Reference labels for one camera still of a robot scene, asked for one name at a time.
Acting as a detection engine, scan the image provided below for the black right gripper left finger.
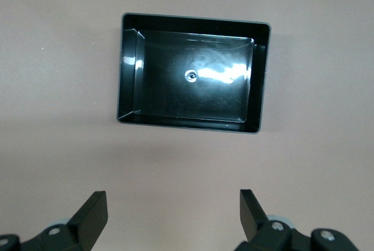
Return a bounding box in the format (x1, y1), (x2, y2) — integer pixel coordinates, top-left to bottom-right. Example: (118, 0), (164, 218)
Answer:
(20, 190), (109, 251)

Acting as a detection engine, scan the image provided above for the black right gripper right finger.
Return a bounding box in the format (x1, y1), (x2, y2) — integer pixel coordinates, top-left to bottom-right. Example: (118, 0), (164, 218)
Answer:
(236, 189), (316, 251)

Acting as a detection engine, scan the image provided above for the brown table mat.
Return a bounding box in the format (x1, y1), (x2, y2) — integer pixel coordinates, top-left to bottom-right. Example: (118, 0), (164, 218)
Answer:
(0, 0), (374, 251)

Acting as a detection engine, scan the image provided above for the black plastic box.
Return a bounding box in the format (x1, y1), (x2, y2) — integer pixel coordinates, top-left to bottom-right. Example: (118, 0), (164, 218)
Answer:
(116, 12), (272, 135)

